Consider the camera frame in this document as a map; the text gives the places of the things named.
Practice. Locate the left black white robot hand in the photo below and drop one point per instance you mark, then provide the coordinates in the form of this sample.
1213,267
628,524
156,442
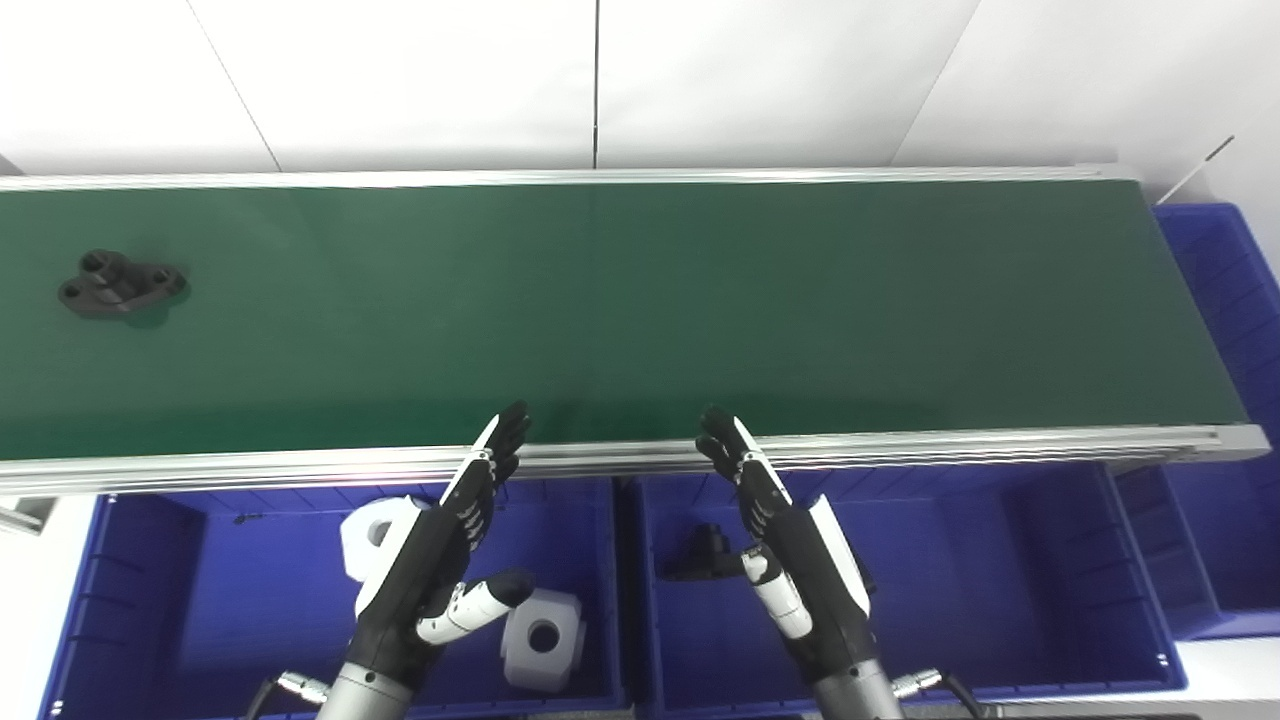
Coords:
420,570

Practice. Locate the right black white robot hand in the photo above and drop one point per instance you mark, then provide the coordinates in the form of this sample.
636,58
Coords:
810,580

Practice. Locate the black flanged part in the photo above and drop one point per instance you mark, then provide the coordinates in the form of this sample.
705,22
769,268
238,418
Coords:
705,560
115,285

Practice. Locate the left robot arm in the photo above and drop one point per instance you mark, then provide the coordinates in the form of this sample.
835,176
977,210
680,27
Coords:
365,698

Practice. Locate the white block part with hole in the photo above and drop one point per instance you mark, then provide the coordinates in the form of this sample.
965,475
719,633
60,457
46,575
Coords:
372,530
543,640

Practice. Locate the green conveyor belt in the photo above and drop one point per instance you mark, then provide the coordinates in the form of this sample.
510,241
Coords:
640,310
900,445

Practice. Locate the blue plastic bin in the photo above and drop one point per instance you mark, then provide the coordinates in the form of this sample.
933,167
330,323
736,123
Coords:
980,580
1225,300
230,610

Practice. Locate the thin grey rod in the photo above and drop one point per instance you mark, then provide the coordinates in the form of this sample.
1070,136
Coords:
1200,167

